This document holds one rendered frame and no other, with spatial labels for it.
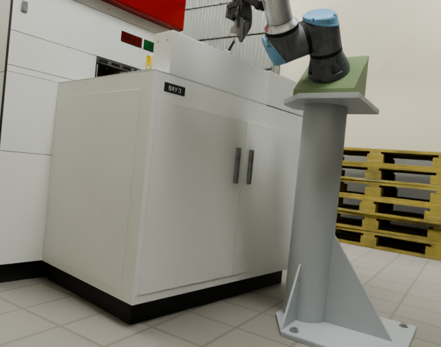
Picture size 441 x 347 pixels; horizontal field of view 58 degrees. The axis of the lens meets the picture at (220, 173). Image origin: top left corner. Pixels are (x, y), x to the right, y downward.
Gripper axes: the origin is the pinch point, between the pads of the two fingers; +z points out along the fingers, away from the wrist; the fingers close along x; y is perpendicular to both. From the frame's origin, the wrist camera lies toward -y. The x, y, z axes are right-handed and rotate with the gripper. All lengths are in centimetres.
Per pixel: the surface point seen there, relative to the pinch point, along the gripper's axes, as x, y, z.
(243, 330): 15, -26, 106
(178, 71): 35.9, -5.2, 22.5
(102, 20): 29, 57, -7
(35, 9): 58, 57, -2
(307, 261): -7, -35, 83
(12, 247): 59, 57, 91
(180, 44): 36.2, -5.2, 13.6
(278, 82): -22.3, -4.2, 13.2
